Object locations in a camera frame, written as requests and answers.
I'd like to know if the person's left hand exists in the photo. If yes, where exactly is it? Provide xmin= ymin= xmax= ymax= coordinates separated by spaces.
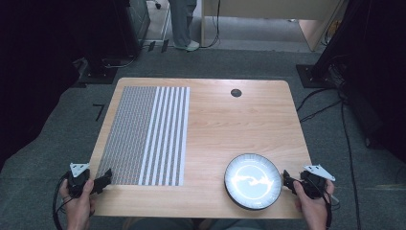
xmin=58 ymin=178 xmax=97 ymax=225

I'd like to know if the white plate with dark rim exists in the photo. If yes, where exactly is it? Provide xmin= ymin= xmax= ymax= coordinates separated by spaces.
xmin=223 ymin=153 xmax=283 ymax=211

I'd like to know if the grey white striped placemat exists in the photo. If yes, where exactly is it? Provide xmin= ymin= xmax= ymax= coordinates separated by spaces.
xmin=95 ymin=85 xmax=192 ymax=187

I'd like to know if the black hanging cable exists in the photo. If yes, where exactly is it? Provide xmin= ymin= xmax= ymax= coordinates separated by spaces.
xmin=198 ymin=0 xmax=222 ymax=50

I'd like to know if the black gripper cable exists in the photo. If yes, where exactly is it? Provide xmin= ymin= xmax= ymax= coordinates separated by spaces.
xmin=322 ymin=191 xmax=341 ymax=230
xmin=52 ymin=172 xmax=72 ymax=230

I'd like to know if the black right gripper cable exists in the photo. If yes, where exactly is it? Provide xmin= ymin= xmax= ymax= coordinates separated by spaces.
xmin=322 ymin=191 xmax=341 ymax=230

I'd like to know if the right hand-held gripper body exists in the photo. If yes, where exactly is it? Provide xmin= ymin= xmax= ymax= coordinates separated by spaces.
xmin=299 ymin=164 xmax=336 ymax=200

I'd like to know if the light wooden desk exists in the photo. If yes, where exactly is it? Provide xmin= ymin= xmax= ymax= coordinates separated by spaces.
xmin=200 ymin=0 xmax=348 ymax=53

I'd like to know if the person's right hand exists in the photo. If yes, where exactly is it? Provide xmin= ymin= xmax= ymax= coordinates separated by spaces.
xmin=292 ymin=180 xmax=336 ymax=225

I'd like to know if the white floor cable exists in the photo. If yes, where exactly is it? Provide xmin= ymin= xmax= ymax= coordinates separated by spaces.
xmin=101 ymin=55 xmax=139 ymax=69

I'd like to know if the black stand base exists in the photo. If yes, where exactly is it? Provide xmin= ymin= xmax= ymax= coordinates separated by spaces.
xmin=78 ymin=57 xmax=120 ymax=86
xmin=295 ymin=63 xmax=337 ymax=89

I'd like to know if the long black floor cable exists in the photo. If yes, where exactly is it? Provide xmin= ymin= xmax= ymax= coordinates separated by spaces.
xmin=340 ymin=95 xmax=362 ymax=230

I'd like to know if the dark equipment cabinet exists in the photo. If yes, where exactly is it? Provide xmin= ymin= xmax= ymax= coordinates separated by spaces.
xmin=111 ymin=0 xmax=151 ymax=59

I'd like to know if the black curtain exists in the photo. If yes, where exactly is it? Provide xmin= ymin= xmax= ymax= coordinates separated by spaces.
xmin=310 ymin=0 xmax=406 ymax=164
xmin=0 ymin=0 xmax=128 ymax=173

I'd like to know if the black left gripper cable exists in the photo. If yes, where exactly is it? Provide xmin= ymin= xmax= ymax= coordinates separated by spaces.
xmin=52 ymin=172 xmax=72 ymax=230

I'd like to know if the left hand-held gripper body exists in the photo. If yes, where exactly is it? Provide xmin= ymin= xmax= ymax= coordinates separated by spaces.
xmin=66 ymin=162 xmax=92 ymax=199

